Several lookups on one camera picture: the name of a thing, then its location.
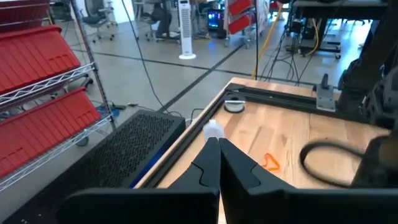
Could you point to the clear plastic zip bag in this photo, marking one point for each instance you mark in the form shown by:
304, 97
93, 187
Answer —
213, 130

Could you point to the white tape roll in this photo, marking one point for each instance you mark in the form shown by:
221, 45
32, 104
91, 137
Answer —
234, 105

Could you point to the grey metal bracket plate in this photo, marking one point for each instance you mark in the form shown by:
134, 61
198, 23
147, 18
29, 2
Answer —
325, 98

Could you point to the black workbench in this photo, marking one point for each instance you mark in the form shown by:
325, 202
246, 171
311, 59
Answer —
339, 9

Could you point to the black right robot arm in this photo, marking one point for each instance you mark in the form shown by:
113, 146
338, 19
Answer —
373, 62

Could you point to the white tower fan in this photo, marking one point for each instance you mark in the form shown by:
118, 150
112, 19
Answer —
186, 28

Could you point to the orange rubber band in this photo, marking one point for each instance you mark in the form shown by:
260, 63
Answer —
273, 168

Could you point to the black lit computer tower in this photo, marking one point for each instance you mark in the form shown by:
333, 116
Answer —
215, 19

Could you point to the red storage bin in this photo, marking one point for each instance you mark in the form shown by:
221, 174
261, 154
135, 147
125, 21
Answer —
21, 12
34, 56
46, 124
239, 24
239, 6

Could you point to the black perforated metal box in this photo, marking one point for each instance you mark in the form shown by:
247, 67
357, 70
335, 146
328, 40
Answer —
124, 146

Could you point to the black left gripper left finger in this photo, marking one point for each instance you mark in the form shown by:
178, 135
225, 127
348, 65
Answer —
155, 205

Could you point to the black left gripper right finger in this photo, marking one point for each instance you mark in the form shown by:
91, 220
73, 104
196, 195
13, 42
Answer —
295, 205

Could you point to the grey office chair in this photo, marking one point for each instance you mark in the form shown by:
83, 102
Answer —
99, 18

